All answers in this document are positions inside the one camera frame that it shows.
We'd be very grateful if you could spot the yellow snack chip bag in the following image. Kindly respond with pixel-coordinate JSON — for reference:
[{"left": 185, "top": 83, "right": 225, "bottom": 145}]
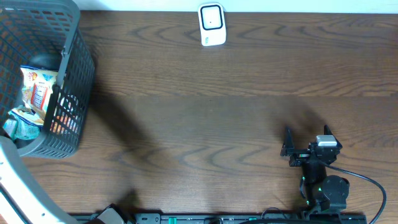
[{"left": 21, "top": 65, "right": 58, "bottom": 119}]

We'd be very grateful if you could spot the white barcode scanner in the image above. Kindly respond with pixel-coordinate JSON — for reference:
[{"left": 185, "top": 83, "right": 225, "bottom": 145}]
[{"left": 197, "top": 2, "right": 227, "bottom": 47}]

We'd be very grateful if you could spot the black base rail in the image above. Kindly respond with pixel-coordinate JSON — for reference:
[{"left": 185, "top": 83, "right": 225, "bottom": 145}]
[{"left": 71, "top": 212, "right": 368, "bottom": 224}]

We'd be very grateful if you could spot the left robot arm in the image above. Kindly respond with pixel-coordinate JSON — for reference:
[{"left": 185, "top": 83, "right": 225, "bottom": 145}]
[{"left": 1, "top": 136, "right": 132, "bottom": 224}]

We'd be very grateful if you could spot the mint green wipes pack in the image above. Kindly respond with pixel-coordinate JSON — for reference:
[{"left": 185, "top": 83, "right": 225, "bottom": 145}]
[{"left": 9, "top": 106, "right": 44, "bottom": 127}]

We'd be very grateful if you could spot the teal tissue pack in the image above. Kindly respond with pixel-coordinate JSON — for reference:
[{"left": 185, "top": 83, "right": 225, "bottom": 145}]
[{"left": 2, "top": 119, "right": 40, "bottom": 140}]

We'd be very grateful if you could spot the grey plastic mesh basket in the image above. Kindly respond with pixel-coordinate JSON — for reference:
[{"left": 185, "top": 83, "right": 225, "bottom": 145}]
[{"left": 1, "top": 0, "right": 95, "bottom": 159}]

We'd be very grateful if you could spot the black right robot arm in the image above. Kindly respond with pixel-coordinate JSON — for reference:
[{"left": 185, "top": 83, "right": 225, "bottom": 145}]
[{"left": 280, "top": 126, "right": 349, "bottom": 213}]

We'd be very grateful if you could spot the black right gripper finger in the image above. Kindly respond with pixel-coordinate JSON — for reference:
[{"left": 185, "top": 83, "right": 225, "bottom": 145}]
[
  {"left": 280, "top": 127, "right": 295, "bottom": 156},
  {"left": 323, "top": 125, "right": 343, "bottom": 148}
]

